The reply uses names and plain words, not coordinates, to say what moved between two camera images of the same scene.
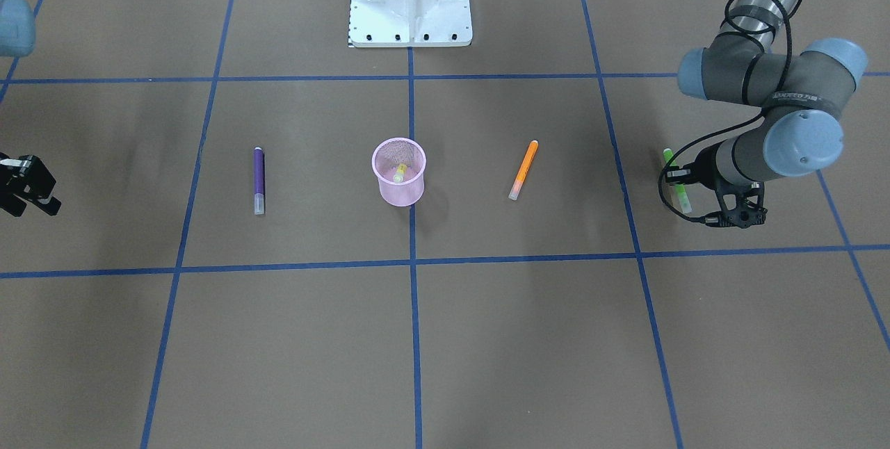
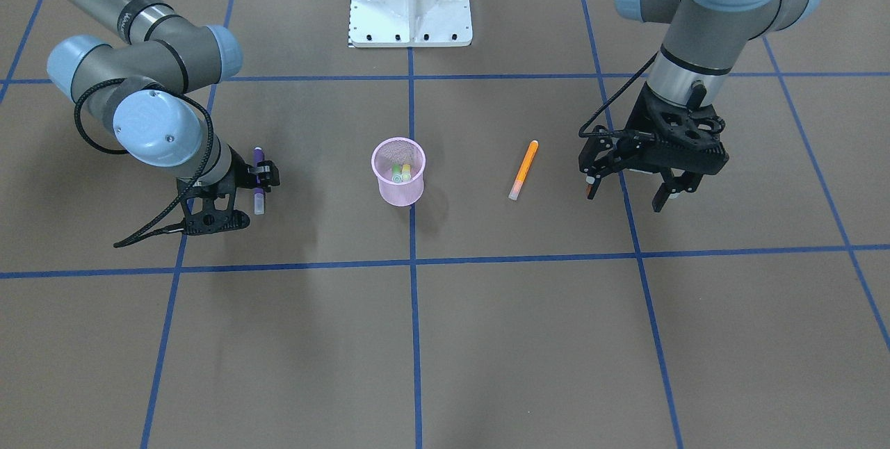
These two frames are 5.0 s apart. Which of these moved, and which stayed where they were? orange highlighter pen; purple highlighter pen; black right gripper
Moved: black right gripper
Stayed: orange highlighter pen; purple highlighter pen
